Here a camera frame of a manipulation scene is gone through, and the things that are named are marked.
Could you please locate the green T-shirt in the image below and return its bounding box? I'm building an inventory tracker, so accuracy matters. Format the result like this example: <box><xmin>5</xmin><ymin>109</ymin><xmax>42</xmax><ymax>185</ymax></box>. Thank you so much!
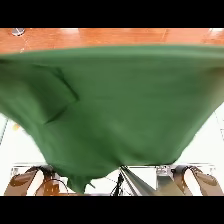
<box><xmin>0</xmin><ymin>45</ymin><xmax>224</xmax><ymax>195</ymax></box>

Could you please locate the silver frame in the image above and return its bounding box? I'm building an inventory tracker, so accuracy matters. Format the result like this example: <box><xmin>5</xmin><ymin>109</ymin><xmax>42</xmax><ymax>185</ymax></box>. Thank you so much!
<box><xmin>11</xmin><ymin>162</ymin><xmax>218</xmax><ymax>197</ymax></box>

